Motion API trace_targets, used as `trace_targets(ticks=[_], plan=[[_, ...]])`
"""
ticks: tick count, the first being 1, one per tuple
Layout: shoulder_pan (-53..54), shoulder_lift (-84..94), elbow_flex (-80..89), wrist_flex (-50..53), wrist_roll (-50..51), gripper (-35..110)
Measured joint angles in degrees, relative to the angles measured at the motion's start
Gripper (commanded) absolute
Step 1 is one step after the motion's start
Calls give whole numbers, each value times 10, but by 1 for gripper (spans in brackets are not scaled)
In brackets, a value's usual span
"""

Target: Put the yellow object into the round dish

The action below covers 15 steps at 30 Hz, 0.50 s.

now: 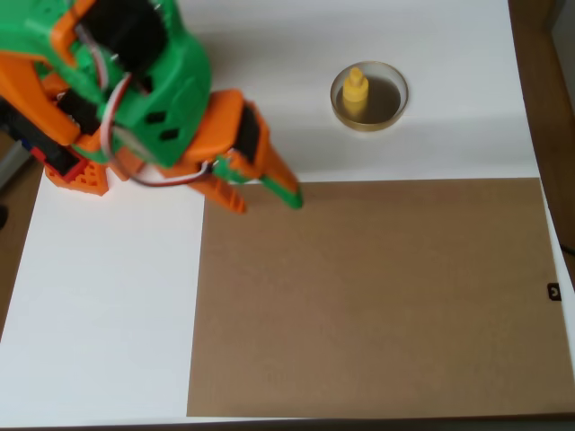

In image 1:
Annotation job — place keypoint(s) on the orange gripper, black servo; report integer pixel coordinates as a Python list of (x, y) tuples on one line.
[(250, 135)]

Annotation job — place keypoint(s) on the small yellow plastic piece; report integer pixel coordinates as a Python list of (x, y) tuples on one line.
[(355, 96)]

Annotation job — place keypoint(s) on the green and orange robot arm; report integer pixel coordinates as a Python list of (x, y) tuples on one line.
[(179, 67)]

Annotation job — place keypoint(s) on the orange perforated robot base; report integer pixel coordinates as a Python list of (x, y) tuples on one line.
[(87, 182)]

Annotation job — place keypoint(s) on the shallow gold-rimmed round bowl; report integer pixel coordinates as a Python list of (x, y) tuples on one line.
[(386, 103)]

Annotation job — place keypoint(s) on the brown rectangular board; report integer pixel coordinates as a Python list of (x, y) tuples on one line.
[(382, 292)]

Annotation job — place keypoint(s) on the grey metal table clamp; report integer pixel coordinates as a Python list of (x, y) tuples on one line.
[(11, 166)]

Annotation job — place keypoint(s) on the small black tag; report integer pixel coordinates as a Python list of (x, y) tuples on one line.
[(551, 294)]

